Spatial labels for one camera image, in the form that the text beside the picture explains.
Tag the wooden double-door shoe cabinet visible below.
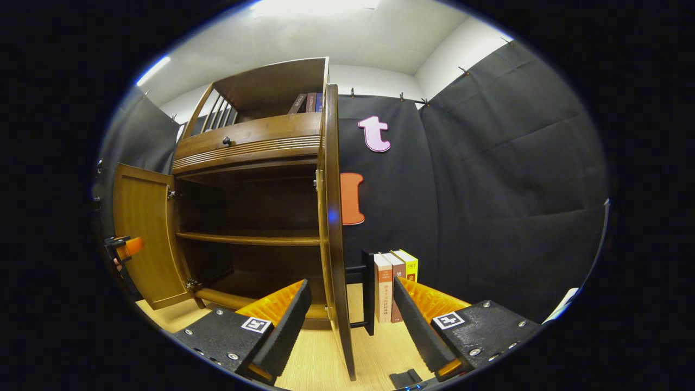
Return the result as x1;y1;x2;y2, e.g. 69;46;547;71
171;57;340;331

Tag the wooden shoe cabinet door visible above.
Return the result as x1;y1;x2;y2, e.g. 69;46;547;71
317;83;358;382
112;163;196;310

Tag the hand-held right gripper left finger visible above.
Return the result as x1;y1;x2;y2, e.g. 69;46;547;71
173;279;313;386

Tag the black door handle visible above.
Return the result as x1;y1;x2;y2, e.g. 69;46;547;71
346;249;376;336

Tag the brown spine book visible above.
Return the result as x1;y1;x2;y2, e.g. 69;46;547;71
383;252;407;323

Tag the wooden cabinet inner shelf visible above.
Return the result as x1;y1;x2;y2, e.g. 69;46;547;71
175;231;322;247

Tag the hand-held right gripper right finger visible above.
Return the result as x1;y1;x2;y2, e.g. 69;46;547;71
393;276;544;383

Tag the large ceiling light panel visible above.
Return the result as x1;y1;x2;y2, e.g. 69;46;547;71
250;0;381;18

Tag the black backdrop cloth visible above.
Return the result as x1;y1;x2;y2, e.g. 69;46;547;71
92;41;609;326

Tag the yellow book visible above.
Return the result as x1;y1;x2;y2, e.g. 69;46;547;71
392;249;419;283

